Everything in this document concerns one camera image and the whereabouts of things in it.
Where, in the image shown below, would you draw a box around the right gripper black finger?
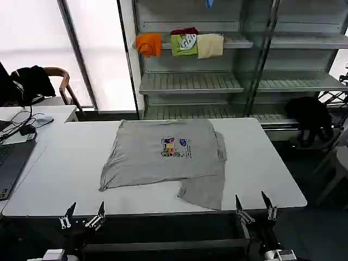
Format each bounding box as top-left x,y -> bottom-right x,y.
234,194 -> 256,225
261,190 -> 278,221

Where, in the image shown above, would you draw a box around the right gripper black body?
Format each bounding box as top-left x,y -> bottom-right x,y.
245,219 -> 281,254

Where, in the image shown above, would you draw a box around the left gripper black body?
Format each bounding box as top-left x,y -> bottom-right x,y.
61,227 -> 96,256

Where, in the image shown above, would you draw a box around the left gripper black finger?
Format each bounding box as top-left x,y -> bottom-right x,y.
59,202 -> 77,230
85,201 -> 106,231

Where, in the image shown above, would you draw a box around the grey printed T-shirt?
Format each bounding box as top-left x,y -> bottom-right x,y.
98,119 -> 228,211

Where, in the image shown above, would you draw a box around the grey laptop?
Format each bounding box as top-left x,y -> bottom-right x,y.
0,138 -> 38,202

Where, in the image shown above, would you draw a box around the black power adapter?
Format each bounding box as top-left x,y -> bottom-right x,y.
18,124 -> 36,137

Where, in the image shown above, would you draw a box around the white computer mouse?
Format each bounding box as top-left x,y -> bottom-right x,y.
34,115 -> 54,126

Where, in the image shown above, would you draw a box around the black bag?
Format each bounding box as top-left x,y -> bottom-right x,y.
284,96 -> 335,149

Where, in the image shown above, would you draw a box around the black metal folding stand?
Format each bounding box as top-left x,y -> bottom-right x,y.
316,61 -> 348,110

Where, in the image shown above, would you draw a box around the empty grey shelf rack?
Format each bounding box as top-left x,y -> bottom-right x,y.
243,0 -> 348,130

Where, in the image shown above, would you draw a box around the brown wooden chair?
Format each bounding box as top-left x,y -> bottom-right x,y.
42,66 -> 84,113

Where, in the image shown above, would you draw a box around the grey shelf rack with clothes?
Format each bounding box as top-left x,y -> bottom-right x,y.
132,0 -> 255,120

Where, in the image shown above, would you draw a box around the black monitor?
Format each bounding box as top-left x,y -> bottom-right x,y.
0,61 -> 14,107

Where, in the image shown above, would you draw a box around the black desk cable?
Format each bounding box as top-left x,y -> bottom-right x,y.
0,104 -> 38,141

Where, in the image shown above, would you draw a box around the grey window frame post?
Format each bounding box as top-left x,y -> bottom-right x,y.
57,0 -> 99,111

